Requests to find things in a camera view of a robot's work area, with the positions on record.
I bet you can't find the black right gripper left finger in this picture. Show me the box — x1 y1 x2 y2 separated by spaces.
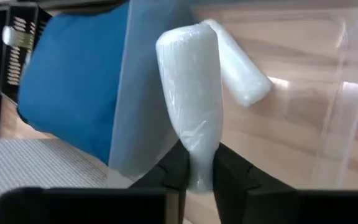
128 139 190 200

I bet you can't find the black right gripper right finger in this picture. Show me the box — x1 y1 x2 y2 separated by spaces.
212 142 298 224

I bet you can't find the clear plastic bin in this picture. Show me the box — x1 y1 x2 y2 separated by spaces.
308 14 358 191

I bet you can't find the white woven plastic basket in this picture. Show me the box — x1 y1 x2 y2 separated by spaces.
0 138 133 224

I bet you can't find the black slotted crate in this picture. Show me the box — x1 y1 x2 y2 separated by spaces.
0 2 53 138

